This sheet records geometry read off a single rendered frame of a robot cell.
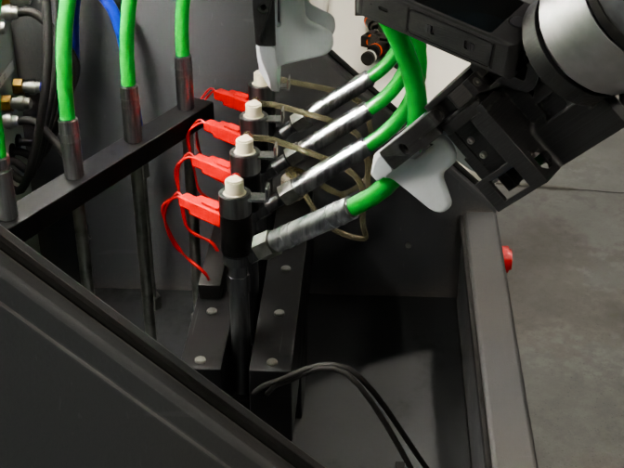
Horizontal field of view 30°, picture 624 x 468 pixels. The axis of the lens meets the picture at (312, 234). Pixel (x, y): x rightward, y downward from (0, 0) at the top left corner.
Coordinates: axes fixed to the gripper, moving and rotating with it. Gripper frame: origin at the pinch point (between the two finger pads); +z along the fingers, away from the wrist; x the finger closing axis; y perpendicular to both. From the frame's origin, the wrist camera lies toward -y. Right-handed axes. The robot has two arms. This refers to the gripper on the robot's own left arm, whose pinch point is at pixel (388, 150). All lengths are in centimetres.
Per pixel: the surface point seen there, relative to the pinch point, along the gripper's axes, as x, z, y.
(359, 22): 70, 72, -14
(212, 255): 4.6, 37.8, -2.6
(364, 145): 13.0, 18.2, -1.0
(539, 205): 175, 183, 49
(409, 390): 13.0, 40.5, 22.0
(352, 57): 58, 64, -11
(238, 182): 0.8, 18.9, -5.8
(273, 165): 12.9, 31.2, -5.3
